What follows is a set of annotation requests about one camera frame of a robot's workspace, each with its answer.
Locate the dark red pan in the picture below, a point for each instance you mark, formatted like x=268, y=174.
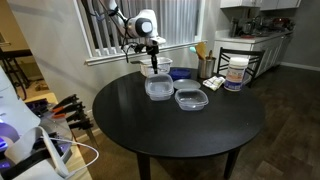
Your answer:
x=282, y=22

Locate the blue round plate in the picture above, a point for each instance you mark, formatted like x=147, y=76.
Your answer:
x=180, y=73

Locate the black dining chair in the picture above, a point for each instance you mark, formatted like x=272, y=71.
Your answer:
x=240, y=55

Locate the white kitchen counter cabinet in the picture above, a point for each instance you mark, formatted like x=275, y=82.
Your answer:
x=266, y=50

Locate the black countertop appliance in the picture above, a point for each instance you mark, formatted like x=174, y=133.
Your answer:
x=246, y=26

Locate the black long bar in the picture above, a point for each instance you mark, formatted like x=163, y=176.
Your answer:
x=26, y=161

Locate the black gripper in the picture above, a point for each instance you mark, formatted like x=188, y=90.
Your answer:
x=152, y=50

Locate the metal utensil cup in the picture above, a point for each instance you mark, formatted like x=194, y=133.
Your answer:
x=206, y=68

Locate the white wipes canister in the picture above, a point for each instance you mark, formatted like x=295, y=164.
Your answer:
x=236, y=75

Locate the white upper kitchen cabinets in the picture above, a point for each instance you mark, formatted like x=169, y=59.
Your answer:
x=260, y=3

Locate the white crumpled packet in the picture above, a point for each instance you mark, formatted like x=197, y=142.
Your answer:
x=214, y=82

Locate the teal silicone utensil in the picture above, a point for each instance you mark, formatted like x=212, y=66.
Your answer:
x=193, y=50

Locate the black metal side stand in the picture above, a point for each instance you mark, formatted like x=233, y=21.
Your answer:
x=13, y=63

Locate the black base mounting clamp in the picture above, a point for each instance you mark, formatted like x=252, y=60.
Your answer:
x=38, y=106

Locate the wooden spatula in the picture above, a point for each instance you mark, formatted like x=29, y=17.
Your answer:
x=201, y=50

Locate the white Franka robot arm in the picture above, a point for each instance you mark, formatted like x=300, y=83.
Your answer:
x=143, y=25

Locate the white window blinds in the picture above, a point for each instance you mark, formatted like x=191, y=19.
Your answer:
x=173, y=20

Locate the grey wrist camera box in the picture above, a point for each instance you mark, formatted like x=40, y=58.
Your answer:
x=158, y=40

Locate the clear plastic lunchbox container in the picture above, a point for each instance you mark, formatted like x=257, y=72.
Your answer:
x=158, y=83
x=191, y=99
x=160, y=97

